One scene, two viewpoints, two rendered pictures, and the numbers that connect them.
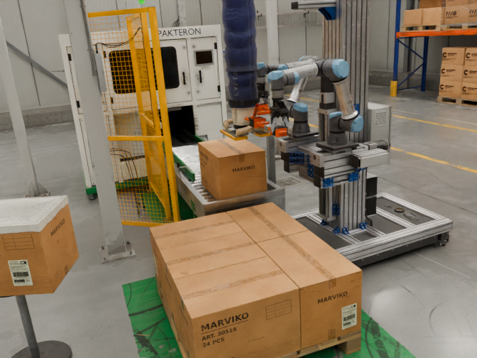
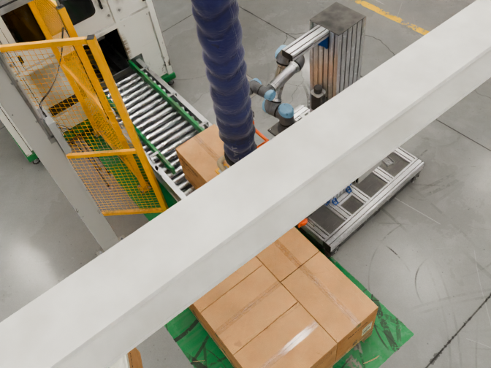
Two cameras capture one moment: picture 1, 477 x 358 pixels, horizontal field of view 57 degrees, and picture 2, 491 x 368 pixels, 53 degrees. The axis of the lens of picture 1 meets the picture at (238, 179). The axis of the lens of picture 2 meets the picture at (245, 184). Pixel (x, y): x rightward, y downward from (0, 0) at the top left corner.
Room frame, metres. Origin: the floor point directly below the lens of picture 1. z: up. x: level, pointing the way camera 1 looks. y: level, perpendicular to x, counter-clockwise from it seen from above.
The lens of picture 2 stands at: (1.04, 0.31, 3.91)
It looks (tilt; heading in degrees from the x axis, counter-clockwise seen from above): 53 degrees down; 350
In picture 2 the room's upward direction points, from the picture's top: 11 degrees counter-clockwise
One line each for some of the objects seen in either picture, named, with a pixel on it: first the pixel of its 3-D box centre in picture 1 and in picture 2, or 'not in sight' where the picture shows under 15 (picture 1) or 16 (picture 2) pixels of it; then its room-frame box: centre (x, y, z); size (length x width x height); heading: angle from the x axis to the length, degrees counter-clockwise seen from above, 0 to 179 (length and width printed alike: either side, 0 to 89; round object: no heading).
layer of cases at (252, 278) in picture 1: (243, 273); (272, 301); (2.55, 0.01, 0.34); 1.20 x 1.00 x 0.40; 20
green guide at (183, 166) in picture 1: (171, 158); (126, 125); (4.64, 0.72, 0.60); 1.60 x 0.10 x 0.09; 20
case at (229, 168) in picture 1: (231, 168); (219, 171); (3.61, 0.06, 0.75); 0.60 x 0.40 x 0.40; 19
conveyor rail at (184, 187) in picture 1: (174, 176); (142, 155); (4.28, 0.65, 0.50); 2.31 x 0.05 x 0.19; 20
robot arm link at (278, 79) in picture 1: (277, 80); not in sight; (2.64, -0.27, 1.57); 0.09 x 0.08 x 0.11; 124
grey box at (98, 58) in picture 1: (100, 72); (55, 131); (3.69, 1.07, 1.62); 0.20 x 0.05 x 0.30; 20
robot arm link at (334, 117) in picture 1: (338, 121); not in sight; (3.10, -0.74, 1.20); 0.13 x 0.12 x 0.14; 34
